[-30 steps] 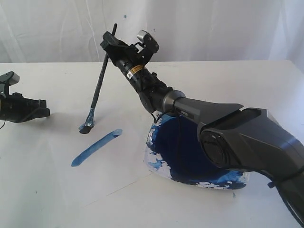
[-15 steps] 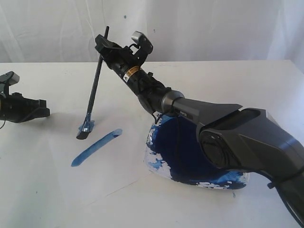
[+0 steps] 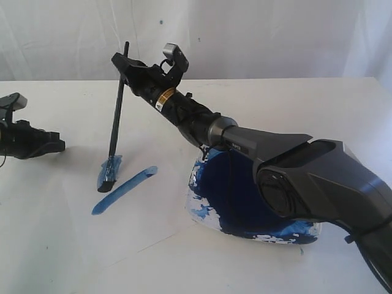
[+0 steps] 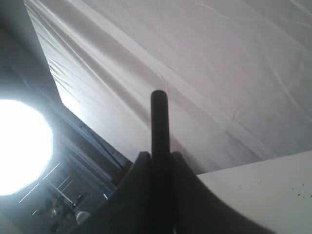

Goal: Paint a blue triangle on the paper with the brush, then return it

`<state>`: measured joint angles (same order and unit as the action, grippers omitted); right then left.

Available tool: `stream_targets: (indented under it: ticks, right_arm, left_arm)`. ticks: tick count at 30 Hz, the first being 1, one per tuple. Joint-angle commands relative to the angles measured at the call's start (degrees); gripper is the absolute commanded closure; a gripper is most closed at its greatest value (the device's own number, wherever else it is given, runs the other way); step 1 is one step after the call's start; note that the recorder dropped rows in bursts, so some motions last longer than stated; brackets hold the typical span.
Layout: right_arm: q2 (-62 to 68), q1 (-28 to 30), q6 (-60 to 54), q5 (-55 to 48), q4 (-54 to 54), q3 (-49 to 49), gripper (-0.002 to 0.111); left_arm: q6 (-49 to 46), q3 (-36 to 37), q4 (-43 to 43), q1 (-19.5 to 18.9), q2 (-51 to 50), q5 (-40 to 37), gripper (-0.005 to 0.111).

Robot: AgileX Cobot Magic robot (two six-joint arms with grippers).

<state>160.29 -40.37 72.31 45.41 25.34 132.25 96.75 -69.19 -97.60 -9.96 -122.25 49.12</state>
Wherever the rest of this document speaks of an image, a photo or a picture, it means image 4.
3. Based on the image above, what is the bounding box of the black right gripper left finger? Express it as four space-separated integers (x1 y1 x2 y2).
80 152 152 234

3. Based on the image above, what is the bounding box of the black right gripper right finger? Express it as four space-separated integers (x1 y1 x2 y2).
171 152 258 234

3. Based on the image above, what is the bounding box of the black paintbrush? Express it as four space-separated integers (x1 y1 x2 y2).
151 90 172 234

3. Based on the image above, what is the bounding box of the bright studio light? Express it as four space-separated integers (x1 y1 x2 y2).
0 99 53 196

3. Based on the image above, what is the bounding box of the white backdrop cloth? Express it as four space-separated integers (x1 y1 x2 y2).
25 0 312 173

